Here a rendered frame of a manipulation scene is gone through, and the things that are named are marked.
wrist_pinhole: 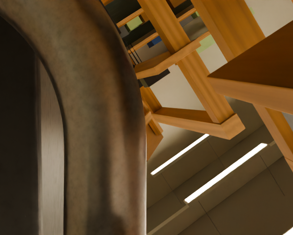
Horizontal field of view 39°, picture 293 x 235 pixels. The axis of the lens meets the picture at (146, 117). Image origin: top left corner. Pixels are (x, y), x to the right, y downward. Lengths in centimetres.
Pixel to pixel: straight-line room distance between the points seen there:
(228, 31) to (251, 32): 6
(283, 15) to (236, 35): 976
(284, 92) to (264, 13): 1009
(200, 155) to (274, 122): 875
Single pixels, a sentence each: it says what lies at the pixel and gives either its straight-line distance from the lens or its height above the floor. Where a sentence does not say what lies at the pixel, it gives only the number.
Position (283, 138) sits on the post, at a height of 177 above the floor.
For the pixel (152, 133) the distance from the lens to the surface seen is 446.
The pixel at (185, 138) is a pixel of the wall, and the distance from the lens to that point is 962.
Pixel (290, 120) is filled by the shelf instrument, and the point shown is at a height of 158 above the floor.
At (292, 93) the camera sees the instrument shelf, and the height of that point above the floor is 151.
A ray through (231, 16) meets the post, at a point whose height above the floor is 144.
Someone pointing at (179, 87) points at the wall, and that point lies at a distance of 953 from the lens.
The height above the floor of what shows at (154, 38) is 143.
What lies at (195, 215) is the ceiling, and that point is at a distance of 776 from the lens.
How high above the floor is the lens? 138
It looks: 9 degrees up
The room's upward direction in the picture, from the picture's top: 147 degrees clockwise
